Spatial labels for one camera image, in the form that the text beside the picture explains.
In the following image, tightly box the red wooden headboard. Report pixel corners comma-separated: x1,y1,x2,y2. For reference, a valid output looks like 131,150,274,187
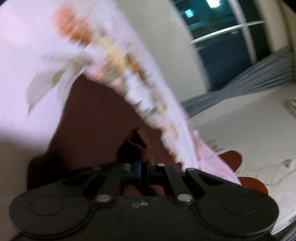
217,149,269,198

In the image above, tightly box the maroon long-sleeve shirt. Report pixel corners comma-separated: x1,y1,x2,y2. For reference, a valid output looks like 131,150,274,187
27,74,186,197

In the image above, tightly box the sliding glass window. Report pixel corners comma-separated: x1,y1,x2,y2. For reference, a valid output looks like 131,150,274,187
171,0,273,91

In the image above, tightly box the pink floral bedsheet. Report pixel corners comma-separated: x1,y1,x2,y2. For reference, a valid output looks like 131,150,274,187
0,0,243,241

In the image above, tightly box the white cable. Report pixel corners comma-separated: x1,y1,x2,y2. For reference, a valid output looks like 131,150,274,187
254,162,296,187

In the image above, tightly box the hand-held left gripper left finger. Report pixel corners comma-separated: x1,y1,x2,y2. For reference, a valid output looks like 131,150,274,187
61,161,142,205

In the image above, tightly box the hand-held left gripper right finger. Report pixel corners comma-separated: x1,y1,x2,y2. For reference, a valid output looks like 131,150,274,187
142,160,226,206

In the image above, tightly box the grey curtain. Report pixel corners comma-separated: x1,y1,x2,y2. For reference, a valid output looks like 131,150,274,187
180,46,296,117

